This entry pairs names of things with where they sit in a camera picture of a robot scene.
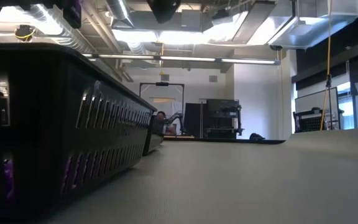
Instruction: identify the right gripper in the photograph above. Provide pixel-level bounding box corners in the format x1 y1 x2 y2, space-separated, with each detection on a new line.
146 0 182 24

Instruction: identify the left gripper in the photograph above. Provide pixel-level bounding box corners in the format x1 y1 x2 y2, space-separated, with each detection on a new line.
0 0 83 29

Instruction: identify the black slotted plastic basket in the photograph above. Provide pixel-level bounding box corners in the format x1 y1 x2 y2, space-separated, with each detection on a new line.
0 42 158 220
142 114 167 156

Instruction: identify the grey ceiling box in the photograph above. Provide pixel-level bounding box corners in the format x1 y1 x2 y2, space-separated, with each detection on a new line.
181 9 203 29

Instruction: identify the ceiling light strip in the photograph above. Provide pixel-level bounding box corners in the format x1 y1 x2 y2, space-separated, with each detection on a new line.
82 53 281 65

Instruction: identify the person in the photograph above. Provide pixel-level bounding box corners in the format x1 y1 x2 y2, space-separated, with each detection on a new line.
155 110 177 135

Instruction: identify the black flat panel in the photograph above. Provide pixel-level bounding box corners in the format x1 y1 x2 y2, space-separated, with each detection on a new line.
184 102 205 139

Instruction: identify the black equipment rack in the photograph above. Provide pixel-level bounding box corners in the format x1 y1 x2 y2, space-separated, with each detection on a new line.
203 98 245 139

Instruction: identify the white board panel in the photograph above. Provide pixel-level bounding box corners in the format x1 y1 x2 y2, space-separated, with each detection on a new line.
294 86 341 131

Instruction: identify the black perforated equipment cart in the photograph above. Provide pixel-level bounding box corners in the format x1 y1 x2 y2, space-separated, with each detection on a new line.
293 107 323 134

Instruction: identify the black tripod stand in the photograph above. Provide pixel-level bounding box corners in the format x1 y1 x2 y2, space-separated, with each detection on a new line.
325 73 334 131

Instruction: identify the grey table mat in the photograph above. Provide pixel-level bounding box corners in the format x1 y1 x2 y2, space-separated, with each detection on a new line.
39 126 358 224

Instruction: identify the silver ribbed flexible duct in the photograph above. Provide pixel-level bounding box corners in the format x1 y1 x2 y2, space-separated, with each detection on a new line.
26 3 119 80

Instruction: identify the silver round ventilation duct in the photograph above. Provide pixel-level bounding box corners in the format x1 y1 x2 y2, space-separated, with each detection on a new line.
106 0 135 29

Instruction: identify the black gantry frame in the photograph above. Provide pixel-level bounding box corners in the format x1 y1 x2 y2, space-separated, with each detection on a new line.
139 82 185 108

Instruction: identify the black aluminium table frame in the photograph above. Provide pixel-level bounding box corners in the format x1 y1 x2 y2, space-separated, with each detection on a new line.
163 136 287 145

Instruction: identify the yellow hanging cable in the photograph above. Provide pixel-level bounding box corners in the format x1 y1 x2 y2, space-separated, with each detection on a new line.
319 0 333 131

